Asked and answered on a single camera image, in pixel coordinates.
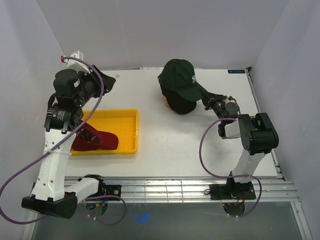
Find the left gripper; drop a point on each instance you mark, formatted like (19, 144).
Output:
(81, 76)

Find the wooden hat stand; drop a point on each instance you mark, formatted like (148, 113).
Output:
(165, 102)

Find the dark green baseball cap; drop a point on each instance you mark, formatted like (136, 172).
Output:
(178, 75)

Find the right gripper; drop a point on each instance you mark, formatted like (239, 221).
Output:
(212, 98)

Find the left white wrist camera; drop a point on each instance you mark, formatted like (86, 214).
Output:
(74, 64)

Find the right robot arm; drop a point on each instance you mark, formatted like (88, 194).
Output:
(258, 138)

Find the red baseball cap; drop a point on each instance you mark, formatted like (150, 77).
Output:
(89, 138)

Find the black cap white logo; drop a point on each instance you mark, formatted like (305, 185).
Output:
(177, 103)

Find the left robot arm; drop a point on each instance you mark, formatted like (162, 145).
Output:
(49, 196)

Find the yellow plastic tray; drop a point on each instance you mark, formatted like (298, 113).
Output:
(124, 123)

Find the aluminium frame rail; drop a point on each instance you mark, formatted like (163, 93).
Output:
(192, 190)

